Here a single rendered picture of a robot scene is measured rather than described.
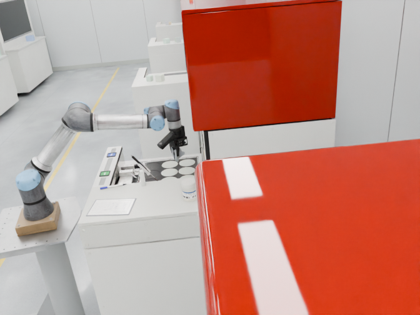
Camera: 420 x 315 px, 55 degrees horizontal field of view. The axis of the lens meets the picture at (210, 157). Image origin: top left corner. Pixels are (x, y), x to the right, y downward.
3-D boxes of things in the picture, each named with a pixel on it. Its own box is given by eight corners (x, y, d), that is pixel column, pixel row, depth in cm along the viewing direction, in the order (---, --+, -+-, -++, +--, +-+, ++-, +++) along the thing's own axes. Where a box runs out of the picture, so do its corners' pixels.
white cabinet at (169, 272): (211, 247, 314) (202, 154, 280) (224, 354, 227) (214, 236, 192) (130, 256, 312) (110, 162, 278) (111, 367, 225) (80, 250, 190)
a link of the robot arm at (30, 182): (19, 205, 203) (11, 182, 196) (24, 192, 214) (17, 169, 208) (44, 200, 204) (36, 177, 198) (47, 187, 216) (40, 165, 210)
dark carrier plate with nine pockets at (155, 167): (197, 157, 255) (197, 157, 255) (199, 184, 224) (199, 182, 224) (142, 163, 254) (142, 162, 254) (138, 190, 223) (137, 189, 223)
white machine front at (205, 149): (204, 141, 297) (199, 89, 280) (213, 197, 224) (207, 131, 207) (200, 142, 297) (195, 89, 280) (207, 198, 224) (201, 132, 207)
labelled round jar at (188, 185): (197, 194, 200) (195, 177, 196) (197, 201, 194) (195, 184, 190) (183, 195, 200) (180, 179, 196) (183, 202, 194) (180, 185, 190)
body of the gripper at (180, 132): (188, 145, 228) (185, 126, 223) (175, 150, 224) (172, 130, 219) (181, 142, 234) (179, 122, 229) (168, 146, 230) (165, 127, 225)
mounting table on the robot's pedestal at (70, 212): (-11, 277, 197) (-20, 256, 192) (9, 227, 237) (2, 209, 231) (83, 258, 205) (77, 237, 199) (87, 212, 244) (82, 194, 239)
